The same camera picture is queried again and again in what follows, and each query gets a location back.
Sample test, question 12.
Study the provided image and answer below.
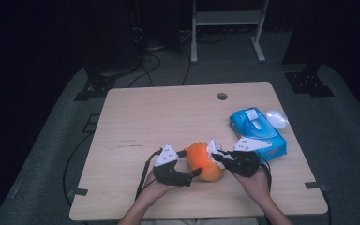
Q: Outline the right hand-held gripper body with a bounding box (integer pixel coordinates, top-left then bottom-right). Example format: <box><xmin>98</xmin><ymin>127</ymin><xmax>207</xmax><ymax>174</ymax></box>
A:
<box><xmin>230</xmin><ymin>136</ymin><xmax>274</xmax><ymax>178</ymax></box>

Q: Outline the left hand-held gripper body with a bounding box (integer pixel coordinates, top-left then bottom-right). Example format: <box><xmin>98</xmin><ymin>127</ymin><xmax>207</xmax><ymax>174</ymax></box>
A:
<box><xmin>152</xmin><ymin>143</ymin><xmax>195</xmax><ymax>188</ymax></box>

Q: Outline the orange plush toy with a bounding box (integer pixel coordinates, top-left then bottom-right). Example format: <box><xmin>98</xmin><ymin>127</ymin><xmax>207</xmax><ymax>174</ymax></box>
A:
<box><xmin>185</xmin><ymin>142</ymin><xmax>226</xmax><ymax>183</ymax></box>

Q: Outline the white wet wipe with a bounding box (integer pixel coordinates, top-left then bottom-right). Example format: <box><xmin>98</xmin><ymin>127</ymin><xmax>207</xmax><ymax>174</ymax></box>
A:
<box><xmin>206</xmin><ymin>139</ymin><xmax>234</xmax><ymax>170</ymax></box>

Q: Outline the blue wet wipe pack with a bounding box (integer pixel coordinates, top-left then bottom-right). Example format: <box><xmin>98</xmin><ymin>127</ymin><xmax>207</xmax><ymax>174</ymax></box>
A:
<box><xmin>229</xmin><ymin>107</ymin><xmax>288</xmax><ymax>162</ymax></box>

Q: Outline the person's left hand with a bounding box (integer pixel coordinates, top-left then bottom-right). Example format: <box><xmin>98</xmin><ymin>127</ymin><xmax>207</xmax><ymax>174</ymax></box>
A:
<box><xmin>142</xmin><ymin>170</ymin><xmax>176</xmax><ymax>204</ymax></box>

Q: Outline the person's right hand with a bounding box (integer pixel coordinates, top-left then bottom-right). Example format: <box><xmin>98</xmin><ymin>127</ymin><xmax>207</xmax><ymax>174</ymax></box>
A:
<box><xmin>232</xmin><ymin>168</ymin><xmax>272</xmax><ymax>204</ymax></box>

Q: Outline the round white plastic lid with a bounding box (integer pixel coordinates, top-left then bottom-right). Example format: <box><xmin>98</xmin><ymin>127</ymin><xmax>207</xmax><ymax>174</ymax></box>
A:
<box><xmin>265</xmin><ymin>110</ymin><xmax>289</xmax><ymax>130</ymax></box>

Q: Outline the black stand base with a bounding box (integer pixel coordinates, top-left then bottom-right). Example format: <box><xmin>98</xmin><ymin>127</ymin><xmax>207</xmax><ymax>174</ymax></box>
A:
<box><xmin>284</xmin><ymin>62</ymin><xmax>336</xmax><ymax>98</ymax></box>
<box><xmin>73</xmin><ymin>67</ymin><xmax>117</xmax><ymax>102</ymax></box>

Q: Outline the white metal stand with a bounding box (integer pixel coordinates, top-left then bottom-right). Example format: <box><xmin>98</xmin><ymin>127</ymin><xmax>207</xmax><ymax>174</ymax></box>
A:
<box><xmin>190</xmin><ymin>0</ymin><xmax>270</xmax><ymax>65</ymax></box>

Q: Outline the right hand-held gripper cable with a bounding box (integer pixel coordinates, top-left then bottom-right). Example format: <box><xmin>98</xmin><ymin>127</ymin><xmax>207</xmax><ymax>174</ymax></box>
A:
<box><xmin>259</xmin><ymin>157</ymin><xmax>273</xmax><ymax>194</ymax></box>

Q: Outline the hand-held gripper cable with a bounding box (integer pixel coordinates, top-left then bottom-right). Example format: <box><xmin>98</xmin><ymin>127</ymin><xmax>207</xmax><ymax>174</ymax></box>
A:
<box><xmin>259</xmin><ymin>157</ymin><xmax>273</xmax><ymax>194</ymax></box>
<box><xmin>135</xmin><ymin>147</ymin><xmax>164</xmax><ymax>202</ymax></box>

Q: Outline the left hand-held gripper cable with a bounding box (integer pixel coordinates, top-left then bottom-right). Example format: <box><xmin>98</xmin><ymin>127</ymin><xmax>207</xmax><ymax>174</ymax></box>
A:
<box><xmin>135</xmin><ymin>147</ymin><xmax>164</xmax><ymax>202</ymax></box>

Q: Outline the grey table edge bracket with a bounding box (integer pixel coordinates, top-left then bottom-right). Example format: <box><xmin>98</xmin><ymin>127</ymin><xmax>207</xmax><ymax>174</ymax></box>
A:
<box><xmin>304</xmin><ymin>181</ymin><xmax>328</xmax><ymax>192</ymax></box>
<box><xmin>67</xmin><ymin>187</ymin><xmax>89</xmax><ymax>198</ymax></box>

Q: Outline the long black floor cable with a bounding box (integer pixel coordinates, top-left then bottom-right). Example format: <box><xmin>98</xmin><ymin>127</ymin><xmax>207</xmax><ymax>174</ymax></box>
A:
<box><xmin>62</xmin><ymin>132</ymin><xmax>94</xmax><ymax>207</ymax></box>

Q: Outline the bundle of dark cables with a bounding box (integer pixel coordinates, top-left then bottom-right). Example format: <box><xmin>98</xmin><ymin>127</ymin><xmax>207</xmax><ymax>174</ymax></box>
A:
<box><xmin>196</xmin><ymin>30</ymin><xmax>230</xmax><ymax>44</ymax></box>

